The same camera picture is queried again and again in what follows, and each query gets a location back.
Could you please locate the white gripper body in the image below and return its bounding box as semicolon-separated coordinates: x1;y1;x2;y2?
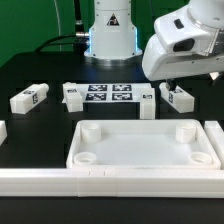
142;6;224;81

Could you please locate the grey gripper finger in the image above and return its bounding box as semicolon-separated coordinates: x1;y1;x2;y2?
166;79;177;91

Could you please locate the white desk top tray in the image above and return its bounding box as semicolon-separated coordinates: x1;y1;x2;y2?
66;119;221;170

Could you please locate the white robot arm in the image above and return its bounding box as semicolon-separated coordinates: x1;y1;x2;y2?
84;0;224;81

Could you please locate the white right fence block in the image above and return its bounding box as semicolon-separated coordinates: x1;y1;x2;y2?
204;121;224;165

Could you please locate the white fence block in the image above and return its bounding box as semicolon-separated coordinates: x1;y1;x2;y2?
204;121;224;165
0;120;7;146

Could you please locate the white marker sheet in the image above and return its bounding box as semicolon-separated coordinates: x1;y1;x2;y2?
63;83;154;103

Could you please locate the white front fence bar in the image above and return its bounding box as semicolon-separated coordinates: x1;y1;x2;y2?
0;169;224;198

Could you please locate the white left fence block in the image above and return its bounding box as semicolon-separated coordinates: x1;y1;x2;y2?
0;120;7;146

